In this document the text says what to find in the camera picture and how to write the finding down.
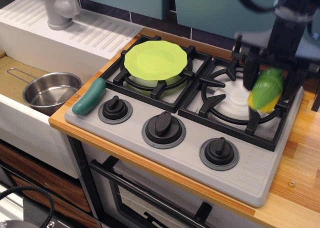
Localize white toy sink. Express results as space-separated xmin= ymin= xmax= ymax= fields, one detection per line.
xmin=0 ymin=0 xmax=142 ymax=178

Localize green toy cucumber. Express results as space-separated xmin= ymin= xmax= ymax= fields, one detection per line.
xmin=72 ymin=78 xmax=106 ymax=116

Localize wooden drawer fronts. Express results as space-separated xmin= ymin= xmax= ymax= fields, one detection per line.
xmin=0 ymin=140 xmax=99 ymax=228

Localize black braided cable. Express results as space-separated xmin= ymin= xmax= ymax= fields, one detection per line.
xmin=0 ymin=184 xmax=55 ymax=228

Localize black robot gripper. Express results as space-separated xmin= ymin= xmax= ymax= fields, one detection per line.
xmin=232 ymin=29 xmax=320 ymax=101

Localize black middle stove knob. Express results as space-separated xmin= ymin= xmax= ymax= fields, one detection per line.
xmin=141 ymin=111 xmax=187 ymax=150

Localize lime green plastic plate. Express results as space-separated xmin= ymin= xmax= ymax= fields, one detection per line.
xmin=124 ymin=40 xmax=188 ymax=81

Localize black stove knob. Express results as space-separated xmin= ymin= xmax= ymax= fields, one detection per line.
xmin=98 ymin=95 xmax=133 ymax=125
xmin=141 ymin=111 xmax=187 ymax=150
xmin=199 ymin=137 xmax=240 ymax=172

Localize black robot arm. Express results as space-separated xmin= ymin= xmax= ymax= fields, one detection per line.
xmin=232 ymin=0 xmax=320 ymax=100

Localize grey toy stove top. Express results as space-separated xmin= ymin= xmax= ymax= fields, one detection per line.
xmin=64 ymin=35 xmax=305 ymax=208

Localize green yellow toy corncob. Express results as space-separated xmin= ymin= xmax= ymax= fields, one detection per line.
xmin=247 ymin=67 xmax=285 ymax=114

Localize oven door with black handle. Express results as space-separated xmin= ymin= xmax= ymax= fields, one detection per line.
xmin=89 ymin=156 xmax=257 ymax=228

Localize black right burner grate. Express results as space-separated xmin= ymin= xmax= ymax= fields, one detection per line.
xmin=178 ymin=57 xmax=304 ymax=151

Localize grey toy faucet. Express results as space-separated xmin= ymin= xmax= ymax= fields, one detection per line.
xmin=43 ymin=0 xmax=81 ymax=31

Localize black right stove knob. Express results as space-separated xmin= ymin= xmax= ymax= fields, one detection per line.
xmin=199 ymin=137 xmax=240 ymax=172

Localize black left stove knob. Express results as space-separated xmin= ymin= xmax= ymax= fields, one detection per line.
xmin=98 ymin=95 xmax=133 ymax=125

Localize stainless steel pot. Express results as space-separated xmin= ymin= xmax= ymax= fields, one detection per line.
xmin=7 ymin=67 xmax=82 ymax=116

